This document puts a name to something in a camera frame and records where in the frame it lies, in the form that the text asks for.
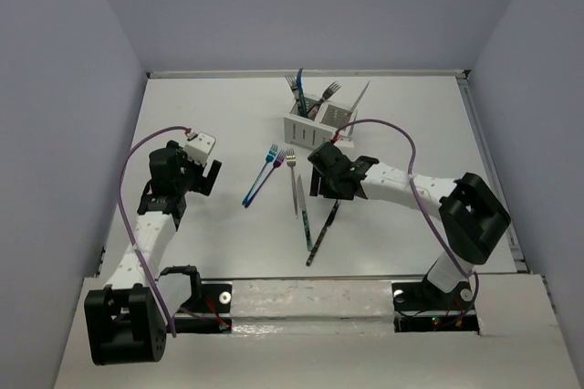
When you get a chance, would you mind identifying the silver knife black speckled handle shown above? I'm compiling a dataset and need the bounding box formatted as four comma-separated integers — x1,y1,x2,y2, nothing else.
306,200,340,267

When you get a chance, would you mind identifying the silver knife teal marbled handle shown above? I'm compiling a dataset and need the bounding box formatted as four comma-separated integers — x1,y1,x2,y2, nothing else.
297,175,314,251

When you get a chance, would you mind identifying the silver knife pink handle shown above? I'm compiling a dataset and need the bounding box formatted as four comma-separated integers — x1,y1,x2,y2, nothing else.
340,81,370,126

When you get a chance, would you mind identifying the silver fork black riveted handle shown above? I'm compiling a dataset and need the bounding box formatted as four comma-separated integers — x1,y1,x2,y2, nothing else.
310,82,341,110

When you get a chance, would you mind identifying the silver fork teal marbled handle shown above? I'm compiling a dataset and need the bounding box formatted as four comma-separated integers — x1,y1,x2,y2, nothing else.
285,75,302,116

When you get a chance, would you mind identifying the all blue fork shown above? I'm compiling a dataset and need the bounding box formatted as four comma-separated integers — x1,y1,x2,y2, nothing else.
296,68,308,118

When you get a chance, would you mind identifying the silver fork pink handle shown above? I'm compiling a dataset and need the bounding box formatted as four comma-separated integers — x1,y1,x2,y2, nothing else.
308,105,319,120

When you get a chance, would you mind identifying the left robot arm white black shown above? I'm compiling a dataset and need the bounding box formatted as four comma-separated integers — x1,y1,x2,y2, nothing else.
84,132,221,365

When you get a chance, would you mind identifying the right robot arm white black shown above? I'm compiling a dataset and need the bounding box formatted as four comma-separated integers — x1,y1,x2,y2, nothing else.
308,142,511,309

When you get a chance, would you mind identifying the plain silver fork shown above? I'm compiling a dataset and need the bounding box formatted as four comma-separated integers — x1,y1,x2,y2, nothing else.
286,148,298,217

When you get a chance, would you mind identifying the purple iridescent fork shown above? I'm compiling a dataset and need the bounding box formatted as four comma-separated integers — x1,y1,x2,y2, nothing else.
244,149,287,208

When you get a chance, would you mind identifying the white perforated utensil caddy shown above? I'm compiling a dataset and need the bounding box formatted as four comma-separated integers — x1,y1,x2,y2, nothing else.
284,100,358,150

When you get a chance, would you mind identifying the blue iridescent fork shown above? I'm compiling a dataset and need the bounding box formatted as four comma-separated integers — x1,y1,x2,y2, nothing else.
242,143,279,205

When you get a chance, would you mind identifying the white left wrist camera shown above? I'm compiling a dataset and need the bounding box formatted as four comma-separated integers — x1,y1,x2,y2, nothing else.
183,131,216,167

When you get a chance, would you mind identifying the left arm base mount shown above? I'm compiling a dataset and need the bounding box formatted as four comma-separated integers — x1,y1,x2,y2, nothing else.
174,280,234,334

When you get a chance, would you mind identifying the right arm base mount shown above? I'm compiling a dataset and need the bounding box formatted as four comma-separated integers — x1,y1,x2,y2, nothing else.
391,280,479,333

